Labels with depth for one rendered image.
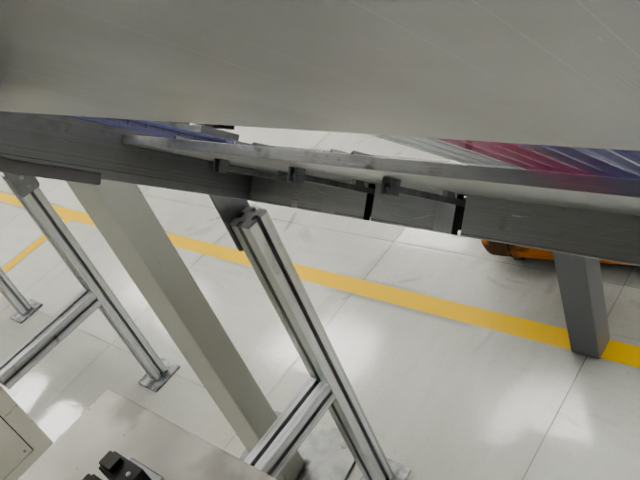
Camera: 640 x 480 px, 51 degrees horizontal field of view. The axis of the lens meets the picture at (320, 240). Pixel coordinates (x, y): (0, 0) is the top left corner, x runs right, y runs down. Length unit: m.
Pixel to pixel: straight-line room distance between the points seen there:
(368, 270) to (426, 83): 1.63
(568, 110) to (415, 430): 1.25
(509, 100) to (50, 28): 0.11
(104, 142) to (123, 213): 0.26
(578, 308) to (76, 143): 0.95
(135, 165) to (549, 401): 0.93
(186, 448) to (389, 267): 1.15
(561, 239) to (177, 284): 0.62
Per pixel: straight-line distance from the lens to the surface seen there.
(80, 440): 0.78
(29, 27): 0.18
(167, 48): 0.17
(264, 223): 0.91
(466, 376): 1.45
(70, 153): 0.72
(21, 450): 1.71
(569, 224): 0.63
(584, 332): 1.39
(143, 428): 0.74
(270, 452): 1.05
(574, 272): 1.28
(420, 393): 1.45
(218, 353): 1.15
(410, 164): 0.48
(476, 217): 0.66
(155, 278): 1.03
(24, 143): 0.70
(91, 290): 1.62
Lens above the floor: 1.09
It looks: 34 degrees down
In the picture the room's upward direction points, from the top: 24 degrees counter-clockwise
